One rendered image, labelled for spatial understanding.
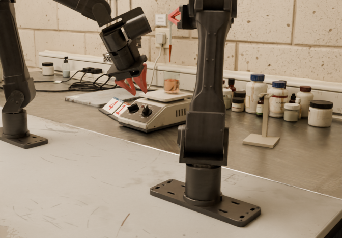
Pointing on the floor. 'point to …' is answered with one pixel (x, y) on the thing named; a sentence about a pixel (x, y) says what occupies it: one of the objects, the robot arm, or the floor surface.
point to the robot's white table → (135, 193)
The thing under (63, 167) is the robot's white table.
